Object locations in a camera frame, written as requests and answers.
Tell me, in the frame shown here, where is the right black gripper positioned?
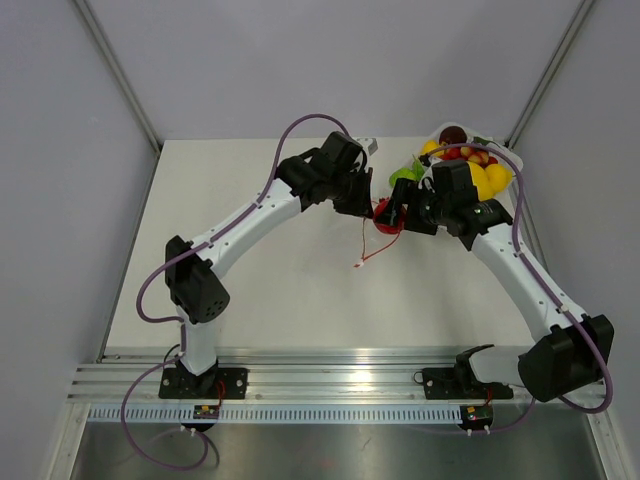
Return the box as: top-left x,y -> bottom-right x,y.
376,178 -> 451,236

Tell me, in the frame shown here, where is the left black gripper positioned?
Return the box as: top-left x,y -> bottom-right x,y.
328,166 -> 374,219

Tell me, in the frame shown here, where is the red apple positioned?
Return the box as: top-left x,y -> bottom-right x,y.
373,197 -> 406,235

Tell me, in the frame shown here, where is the clear zip bag orange zipper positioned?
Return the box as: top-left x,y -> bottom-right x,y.
353,197 -> 404,268

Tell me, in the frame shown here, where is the green cabbage-like vegetable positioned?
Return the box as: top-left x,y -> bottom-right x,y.
389,167 -> 417,188

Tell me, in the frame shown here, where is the yellow mango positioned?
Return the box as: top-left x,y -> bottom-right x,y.
467,162 -> 495,201

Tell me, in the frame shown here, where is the green grape bunch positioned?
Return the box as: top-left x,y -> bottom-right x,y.
411,155 -> 431,181

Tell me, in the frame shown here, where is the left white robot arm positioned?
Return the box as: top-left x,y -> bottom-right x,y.
160,132 -> 373,399

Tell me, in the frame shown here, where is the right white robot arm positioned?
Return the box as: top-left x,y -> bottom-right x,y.
375,160 -> 614,410

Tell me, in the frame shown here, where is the small yellow pear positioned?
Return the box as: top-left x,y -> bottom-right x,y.
421,140 -> 443,157

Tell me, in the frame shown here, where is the dark red plum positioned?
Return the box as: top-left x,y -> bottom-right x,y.
438,125 -> 468,146

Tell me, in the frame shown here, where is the strawberry cluster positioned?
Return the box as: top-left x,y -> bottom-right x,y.
440,147 -> 498,168

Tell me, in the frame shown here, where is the yellow lemon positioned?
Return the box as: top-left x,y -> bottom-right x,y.
484,164 -> 513,194

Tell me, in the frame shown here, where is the white plastic fruit basket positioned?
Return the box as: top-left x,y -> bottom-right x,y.
388,120 -> 524,201

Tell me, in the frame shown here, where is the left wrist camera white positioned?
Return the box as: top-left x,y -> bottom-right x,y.
357,137 -> 378,156

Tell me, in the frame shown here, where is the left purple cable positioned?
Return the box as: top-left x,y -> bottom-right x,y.
121,113 -> 354,472

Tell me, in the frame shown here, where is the purple cable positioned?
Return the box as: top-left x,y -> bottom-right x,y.
121,113 -> 354,472
422,142 -> 616,436

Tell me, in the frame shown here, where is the aluminium mounting rail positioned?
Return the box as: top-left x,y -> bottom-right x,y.
67,347 -> 611,404

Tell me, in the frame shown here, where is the right aluminium frame post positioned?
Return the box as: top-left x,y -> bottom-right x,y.
504,0 -> 599,148

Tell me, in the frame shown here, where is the aluminium frame post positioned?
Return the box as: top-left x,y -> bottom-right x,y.
70,0 -> 163,158
504,0 -> 599,148

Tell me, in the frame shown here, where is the left aluminium frame post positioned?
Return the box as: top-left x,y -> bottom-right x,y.
70,0 -> 163,158

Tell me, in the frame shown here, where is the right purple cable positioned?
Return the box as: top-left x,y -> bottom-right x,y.
422,142 -> 616,436

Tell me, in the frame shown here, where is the white slotted cable duct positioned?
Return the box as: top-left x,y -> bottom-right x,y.
88,403 -> 462,425

